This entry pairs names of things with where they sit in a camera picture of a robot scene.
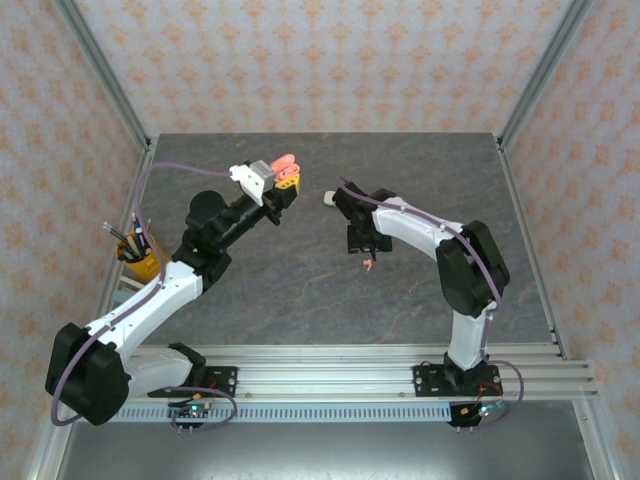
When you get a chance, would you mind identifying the pink earbud charging case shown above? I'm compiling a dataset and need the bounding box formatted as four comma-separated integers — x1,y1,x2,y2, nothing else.
269,153,302,184

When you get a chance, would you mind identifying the yellow pen holder cup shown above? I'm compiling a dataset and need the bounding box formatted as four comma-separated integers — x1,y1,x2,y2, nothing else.
116,229,172,281

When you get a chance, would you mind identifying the dark pen with white tip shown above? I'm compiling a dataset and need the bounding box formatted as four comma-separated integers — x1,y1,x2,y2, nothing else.
131,213,146,254

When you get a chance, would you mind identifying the silver metallic pen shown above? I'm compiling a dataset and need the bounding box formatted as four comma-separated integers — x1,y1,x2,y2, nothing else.
102,221,132,251

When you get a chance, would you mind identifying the aluminium mounting beam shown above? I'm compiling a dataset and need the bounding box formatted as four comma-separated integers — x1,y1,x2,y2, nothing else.
52,343,600,402

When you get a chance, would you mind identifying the grey metal sheet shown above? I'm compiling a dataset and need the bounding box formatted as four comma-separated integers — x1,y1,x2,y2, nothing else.
52,422,604,480

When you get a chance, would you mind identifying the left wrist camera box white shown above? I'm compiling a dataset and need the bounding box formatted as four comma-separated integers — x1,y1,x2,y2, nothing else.
228,159,277,207

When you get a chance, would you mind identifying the aluminium table side rail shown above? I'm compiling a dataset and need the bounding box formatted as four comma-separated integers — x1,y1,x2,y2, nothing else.
494,134,574,361
77,139,159,364

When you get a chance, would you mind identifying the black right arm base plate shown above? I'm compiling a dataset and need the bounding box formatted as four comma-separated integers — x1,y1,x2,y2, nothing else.
412,364,502,399

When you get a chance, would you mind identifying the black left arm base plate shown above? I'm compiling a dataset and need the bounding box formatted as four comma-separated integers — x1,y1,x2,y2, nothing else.
164,365,239,399

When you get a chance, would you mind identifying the grey slotted cable duct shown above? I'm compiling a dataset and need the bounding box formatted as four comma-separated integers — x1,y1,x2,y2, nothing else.
107,404,454,424

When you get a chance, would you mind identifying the aluminium frame post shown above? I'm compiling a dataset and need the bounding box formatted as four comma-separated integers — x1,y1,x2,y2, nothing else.
52,0,153,151
497,0,599,151

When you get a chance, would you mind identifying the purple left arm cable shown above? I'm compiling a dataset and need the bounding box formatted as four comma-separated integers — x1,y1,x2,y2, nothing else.
49,162,239,434

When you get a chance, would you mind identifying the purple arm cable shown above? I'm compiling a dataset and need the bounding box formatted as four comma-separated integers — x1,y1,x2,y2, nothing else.
338,175,525,431
49,162,239,434

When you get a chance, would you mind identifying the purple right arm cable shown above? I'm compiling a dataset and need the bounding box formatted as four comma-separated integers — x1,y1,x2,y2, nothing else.
338,175,525,431

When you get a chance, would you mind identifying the aluminium lower frame rail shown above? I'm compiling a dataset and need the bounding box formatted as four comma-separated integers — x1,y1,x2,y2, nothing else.
572,399,624,480
24,419,76,480

